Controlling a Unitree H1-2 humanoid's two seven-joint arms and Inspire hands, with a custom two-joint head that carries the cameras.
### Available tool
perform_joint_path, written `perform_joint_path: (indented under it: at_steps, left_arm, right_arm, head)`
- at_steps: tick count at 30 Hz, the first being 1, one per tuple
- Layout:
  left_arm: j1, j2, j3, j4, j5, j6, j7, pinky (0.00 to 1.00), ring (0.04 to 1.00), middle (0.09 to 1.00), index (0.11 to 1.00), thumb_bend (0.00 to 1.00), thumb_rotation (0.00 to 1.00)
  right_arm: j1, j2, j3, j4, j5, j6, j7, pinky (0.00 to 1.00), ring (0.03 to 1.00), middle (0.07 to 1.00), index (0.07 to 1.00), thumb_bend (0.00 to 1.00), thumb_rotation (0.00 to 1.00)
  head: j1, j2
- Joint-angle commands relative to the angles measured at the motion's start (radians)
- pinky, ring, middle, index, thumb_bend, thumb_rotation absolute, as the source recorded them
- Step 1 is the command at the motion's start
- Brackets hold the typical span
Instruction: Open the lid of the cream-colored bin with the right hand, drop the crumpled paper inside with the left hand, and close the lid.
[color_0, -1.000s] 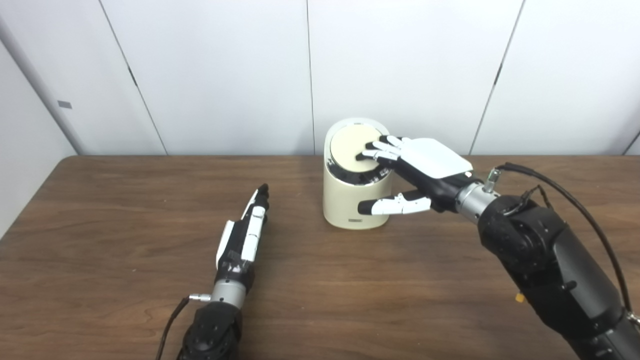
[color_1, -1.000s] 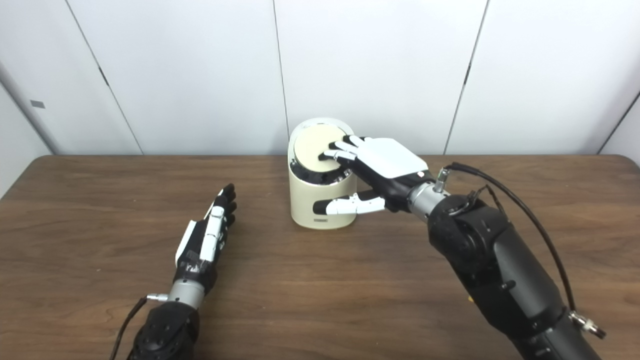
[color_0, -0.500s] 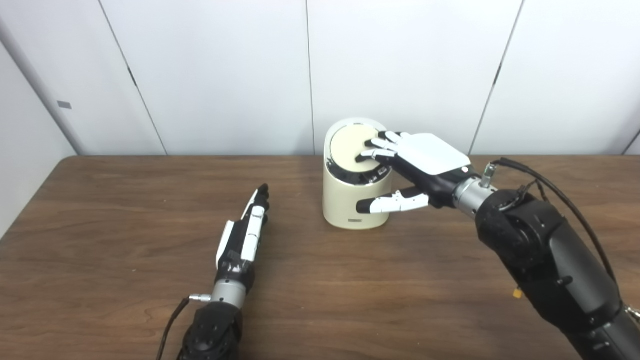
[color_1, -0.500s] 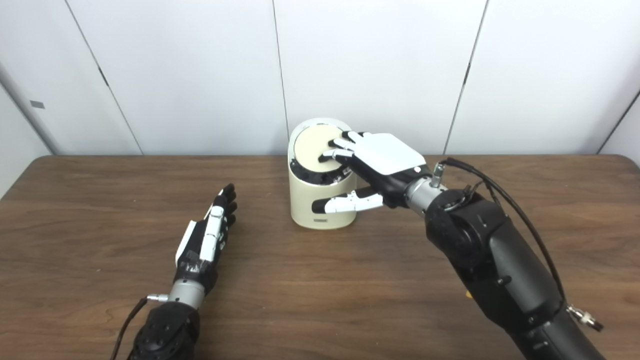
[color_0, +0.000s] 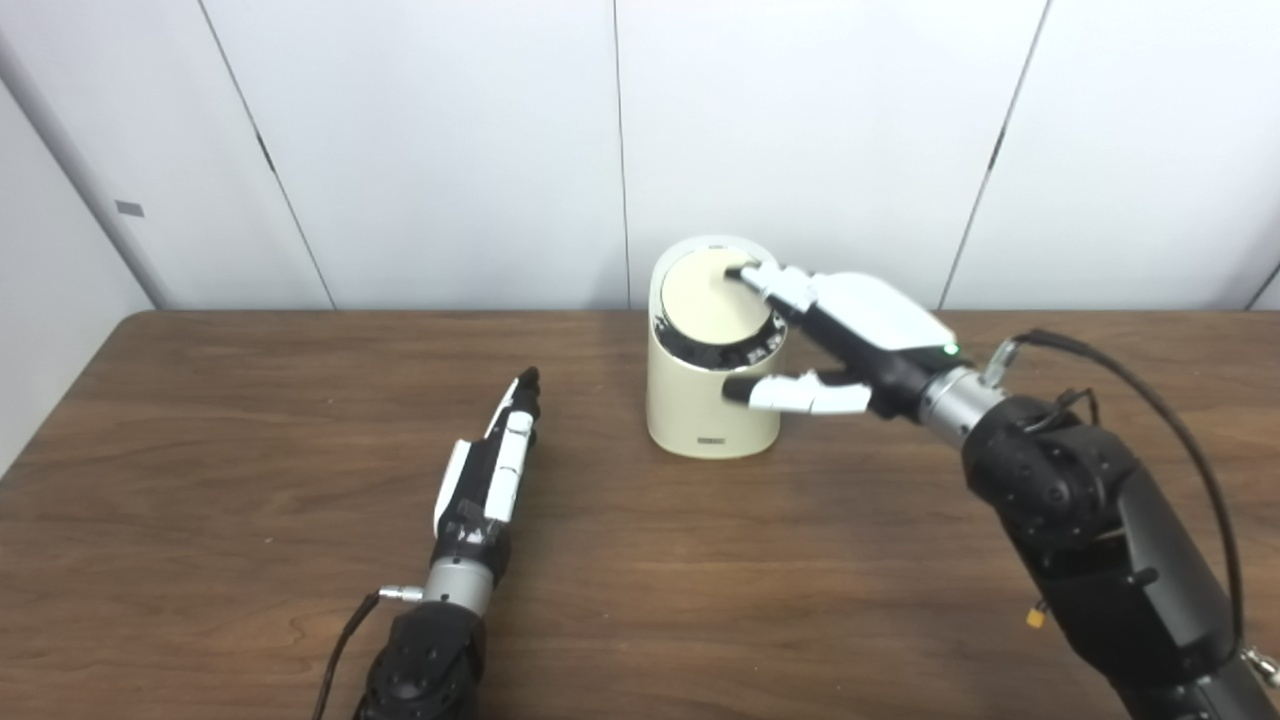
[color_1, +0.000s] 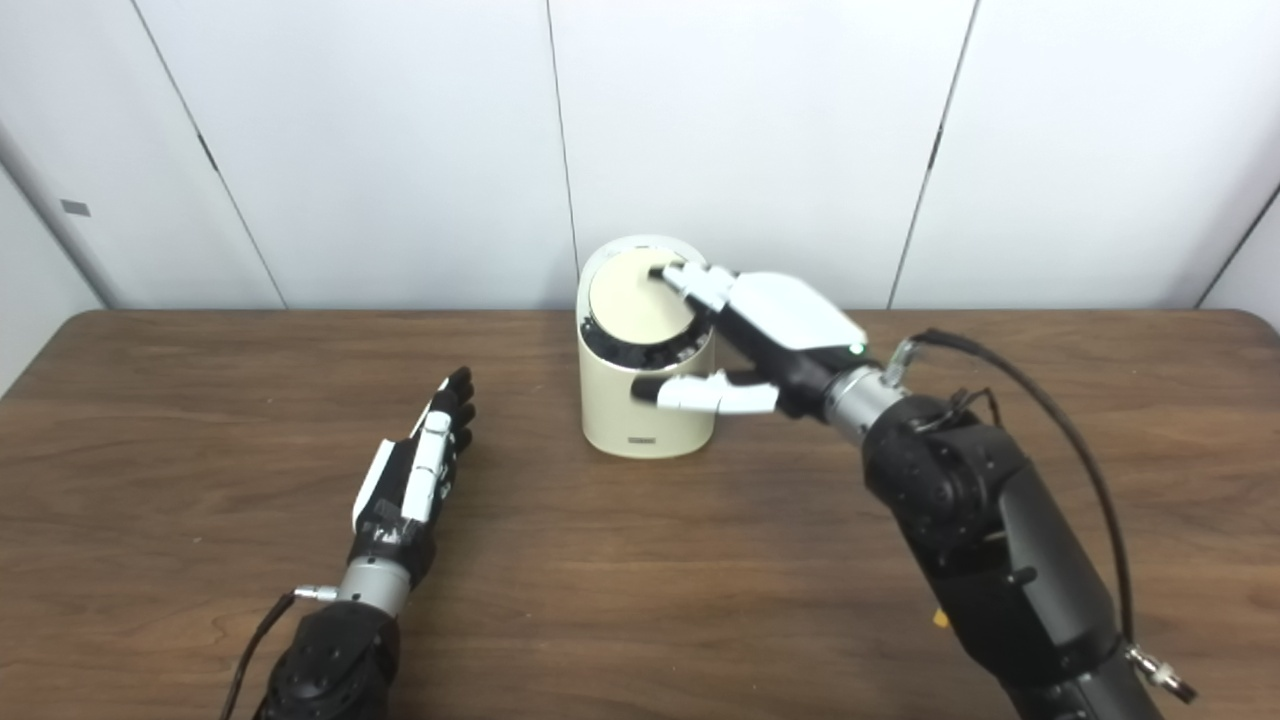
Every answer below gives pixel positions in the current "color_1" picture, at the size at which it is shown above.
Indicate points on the white and black right hand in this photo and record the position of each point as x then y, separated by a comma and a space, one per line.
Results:
790, 315

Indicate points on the white and black left hand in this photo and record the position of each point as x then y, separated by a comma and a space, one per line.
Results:
400, 510

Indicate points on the round cream bin lid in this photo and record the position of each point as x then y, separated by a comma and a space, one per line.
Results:
630, 300

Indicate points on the cream-colored bin body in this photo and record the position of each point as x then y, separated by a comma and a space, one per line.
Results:
615, 415

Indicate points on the black bin liner bag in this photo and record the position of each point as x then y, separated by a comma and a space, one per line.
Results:
640, 355

